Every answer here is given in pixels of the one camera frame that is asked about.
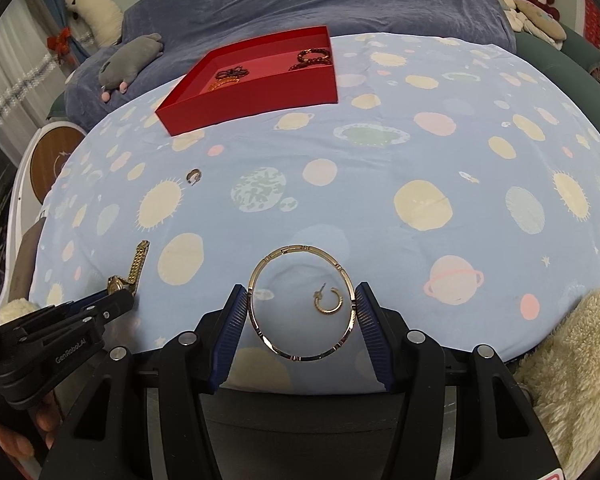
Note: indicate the white sheep plush toy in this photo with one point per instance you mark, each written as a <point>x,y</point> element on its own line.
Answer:
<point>102,15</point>

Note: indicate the gold bangle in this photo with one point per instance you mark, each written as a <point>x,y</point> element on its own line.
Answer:
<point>295,247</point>

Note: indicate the cream fluffy blanket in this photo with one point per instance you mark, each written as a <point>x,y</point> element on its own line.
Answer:
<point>580,370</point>

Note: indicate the red bow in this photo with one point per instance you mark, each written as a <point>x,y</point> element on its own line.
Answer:
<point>60,40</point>

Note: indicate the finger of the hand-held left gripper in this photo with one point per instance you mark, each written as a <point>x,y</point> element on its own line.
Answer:
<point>115,303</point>
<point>35,321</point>

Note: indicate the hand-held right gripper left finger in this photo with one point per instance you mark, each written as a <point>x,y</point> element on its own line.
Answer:
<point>227,340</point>

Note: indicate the gold wristwatch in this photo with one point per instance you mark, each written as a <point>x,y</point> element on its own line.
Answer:
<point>139,260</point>

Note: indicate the beige plush toy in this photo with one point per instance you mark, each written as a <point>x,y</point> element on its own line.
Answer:
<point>540,22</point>

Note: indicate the round wooden stool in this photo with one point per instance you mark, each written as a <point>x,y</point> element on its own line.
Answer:
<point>55,155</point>

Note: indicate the blue curtain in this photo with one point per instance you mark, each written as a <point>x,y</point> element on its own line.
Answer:
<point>72,42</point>

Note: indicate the person's left hand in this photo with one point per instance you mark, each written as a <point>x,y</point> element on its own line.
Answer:
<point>15,440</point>

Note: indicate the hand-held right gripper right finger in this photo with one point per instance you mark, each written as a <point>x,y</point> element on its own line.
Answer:
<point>375,340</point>

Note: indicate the red cardboard box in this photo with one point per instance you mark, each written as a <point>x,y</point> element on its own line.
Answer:
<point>250,100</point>

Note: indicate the grey mole plush toy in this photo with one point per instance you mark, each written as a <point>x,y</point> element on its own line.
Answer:
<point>130,57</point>

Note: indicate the white curtain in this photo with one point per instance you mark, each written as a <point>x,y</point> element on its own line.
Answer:
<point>10,80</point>

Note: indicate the planet print blue sheet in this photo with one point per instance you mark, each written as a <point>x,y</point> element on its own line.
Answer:
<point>380,170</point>

